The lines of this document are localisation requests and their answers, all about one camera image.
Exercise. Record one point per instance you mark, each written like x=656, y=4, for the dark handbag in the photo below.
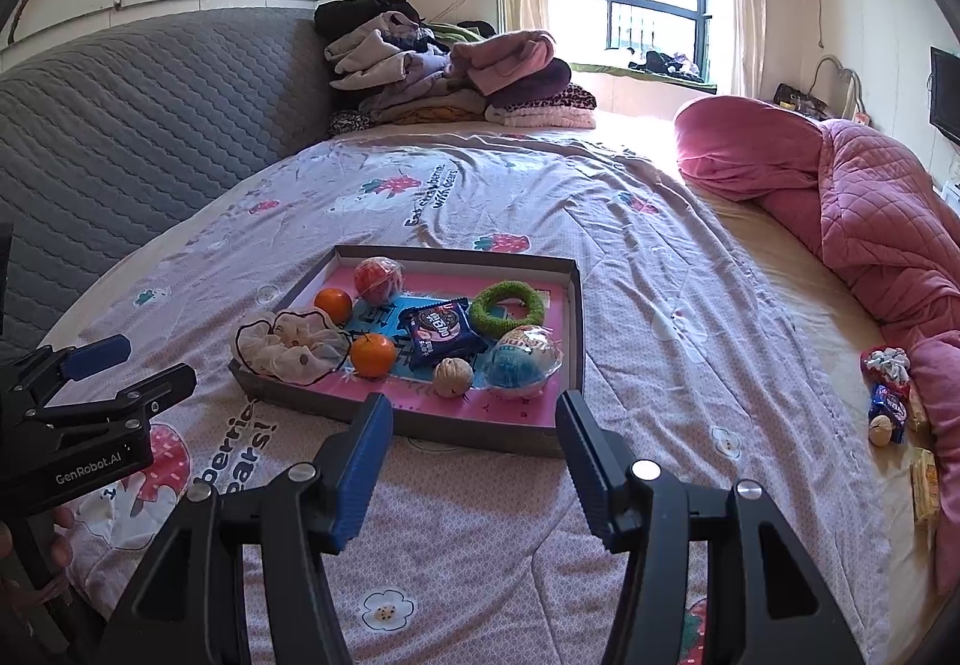
x=799, y=99

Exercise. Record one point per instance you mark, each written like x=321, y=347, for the pile of folded clothes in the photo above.
x=450, y=88

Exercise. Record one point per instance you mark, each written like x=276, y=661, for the small walnut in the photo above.
x=885, y=431

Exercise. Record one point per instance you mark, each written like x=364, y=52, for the pink quilted duvet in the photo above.
x=862, y=200

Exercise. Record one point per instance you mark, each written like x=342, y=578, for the white metal rack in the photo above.
x=851, y=82

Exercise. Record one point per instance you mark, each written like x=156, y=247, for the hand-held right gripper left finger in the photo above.
x=364, y=477

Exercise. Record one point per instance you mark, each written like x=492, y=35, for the cream snack packet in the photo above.
x=919, y=406

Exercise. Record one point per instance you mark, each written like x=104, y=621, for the dark clothes on windowsill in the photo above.
x=667, y=65

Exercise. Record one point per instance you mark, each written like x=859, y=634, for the green windowsill mat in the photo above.
x=592, y=70

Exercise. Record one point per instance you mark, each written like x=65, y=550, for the person's left hand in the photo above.
x=61, y=537

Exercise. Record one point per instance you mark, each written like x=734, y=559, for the beige sheer scrunchie black trim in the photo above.
x=300, y=350

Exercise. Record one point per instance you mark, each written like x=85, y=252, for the small blue snack packet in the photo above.
x=889, y=403

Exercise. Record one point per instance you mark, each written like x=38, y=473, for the orange mandarin with stem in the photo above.
x=373, y=355

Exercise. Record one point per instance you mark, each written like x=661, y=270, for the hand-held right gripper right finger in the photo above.
x=592, y=470

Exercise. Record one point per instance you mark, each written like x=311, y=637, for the black television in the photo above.
x=946, y=95

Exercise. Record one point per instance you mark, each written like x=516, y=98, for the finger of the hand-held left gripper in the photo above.
x=169, y=384
x=94, y=354

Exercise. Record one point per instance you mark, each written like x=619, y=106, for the yellow snack packet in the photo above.
x=925, y=485

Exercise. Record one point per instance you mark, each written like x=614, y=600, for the grey cardboard box tray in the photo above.
x=480, y=431

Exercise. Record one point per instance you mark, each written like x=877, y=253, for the grey quilted headboard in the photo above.
x=135, y=133

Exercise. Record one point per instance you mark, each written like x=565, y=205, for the blue cookie packet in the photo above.
x=439, y=331

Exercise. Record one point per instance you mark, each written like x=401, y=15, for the round snack blue white wrapper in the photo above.
x=521, y=361

